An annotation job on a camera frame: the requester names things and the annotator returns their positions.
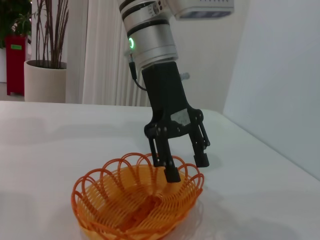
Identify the green leafy plant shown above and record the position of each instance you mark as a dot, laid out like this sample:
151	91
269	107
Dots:
10	27

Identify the white pleated curtain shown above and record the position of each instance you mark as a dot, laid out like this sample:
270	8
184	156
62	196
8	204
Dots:
105	62

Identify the red planter box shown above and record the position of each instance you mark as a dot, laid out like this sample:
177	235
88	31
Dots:
16	65

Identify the white round planter pot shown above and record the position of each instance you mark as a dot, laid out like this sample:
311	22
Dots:
45	82

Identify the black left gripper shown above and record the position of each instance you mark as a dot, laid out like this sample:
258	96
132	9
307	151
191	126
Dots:
165	95

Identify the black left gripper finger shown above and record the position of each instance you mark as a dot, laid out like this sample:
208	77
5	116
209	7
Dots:
172	175

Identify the brown stemmed tall plant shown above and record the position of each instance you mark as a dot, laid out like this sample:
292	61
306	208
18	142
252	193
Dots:
53	37

